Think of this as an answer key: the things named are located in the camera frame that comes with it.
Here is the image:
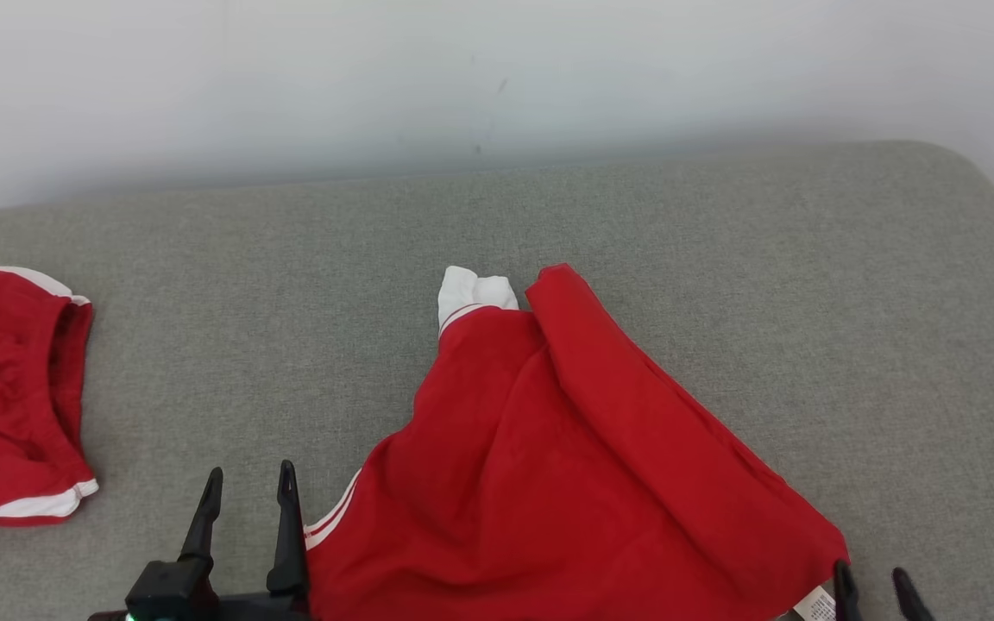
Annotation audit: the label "red shorts with white trim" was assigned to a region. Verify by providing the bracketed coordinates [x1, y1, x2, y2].
[0, 266, 99, 527]

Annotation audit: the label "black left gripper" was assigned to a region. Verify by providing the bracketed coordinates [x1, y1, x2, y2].
[179, 460, 315, 621]

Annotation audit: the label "red shirt with white sleeves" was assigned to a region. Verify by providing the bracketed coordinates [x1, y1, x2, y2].
[303, 263, 850, 621]

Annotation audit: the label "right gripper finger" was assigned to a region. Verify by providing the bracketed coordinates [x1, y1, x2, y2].
[892, 568, 936, 621]
[834, 561, 863, 621]

